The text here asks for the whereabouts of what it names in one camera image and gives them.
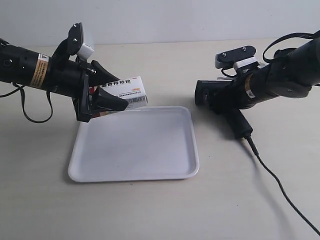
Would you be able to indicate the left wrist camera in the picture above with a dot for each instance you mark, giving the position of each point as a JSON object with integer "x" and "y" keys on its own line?
{"x": 80, "y": 42}

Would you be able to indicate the white red medicine box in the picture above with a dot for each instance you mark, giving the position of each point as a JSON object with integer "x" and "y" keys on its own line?
{"x": 130, "y": 89}

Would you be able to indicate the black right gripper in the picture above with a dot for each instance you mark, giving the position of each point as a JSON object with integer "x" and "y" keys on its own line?
{"x": 244, "y": 91}

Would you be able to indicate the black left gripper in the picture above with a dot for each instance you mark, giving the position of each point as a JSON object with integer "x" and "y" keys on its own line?
{"x": 71, "y": 79}

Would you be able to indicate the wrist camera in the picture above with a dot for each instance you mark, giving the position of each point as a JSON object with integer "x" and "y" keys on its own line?
{"x": 235, "y": 58}
{"x": 80, "y": 42}

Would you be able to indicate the black handheld barcode scanner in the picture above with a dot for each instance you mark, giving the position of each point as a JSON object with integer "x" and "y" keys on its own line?
{"x": 237, "y": 122}

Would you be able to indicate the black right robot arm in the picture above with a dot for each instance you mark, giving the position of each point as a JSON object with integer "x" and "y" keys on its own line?
{"x": 291, "y": 74}

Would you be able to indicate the white plastic tray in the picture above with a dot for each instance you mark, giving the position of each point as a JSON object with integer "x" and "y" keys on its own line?
{"x": 145, "y": 144}

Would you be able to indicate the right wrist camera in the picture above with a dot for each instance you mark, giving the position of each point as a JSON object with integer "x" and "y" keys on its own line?
{"x": 235, "y": 58}

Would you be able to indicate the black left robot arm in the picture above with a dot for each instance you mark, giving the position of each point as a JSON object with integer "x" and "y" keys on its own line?
{"x": 22, "y": 68}

